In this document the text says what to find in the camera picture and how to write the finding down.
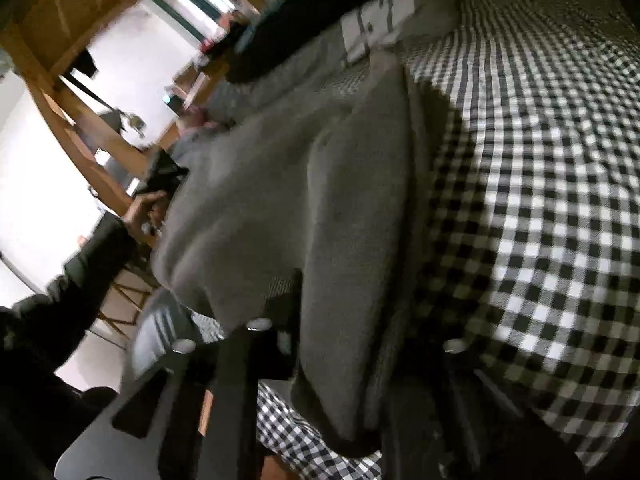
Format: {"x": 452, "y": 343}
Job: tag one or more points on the teal garment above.
{"x": 250, "y": 35}

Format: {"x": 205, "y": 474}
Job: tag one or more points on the white printed cloth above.
{"x": 375, "y": 20}

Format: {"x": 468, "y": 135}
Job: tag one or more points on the black garment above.
{"x": 300, "y": 25}

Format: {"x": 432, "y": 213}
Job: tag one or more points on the blue-grey blanket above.
{"x": 280, "y": 85}

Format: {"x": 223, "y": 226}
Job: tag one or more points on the person's left forearm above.
{"x": 85, "y": 270}

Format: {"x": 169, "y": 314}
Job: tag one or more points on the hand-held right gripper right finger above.
{"x": 465, "y": 400}

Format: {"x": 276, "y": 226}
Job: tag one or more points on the person's left hand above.
{"x": 140, "y": 210}

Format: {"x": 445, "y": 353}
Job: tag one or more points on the wooden bed frame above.
{"x": 60, "y": 5}

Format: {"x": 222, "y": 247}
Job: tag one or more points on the black white checkered bedsheet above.
{"x": 550, "y": 185}

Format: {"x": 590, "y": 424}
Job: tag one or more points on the grey large sweatshirt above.
{"x": 300, "y": 200}

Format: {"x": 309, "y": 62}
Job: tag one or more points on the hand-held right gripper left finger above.
{"x": 240, "y": 375}

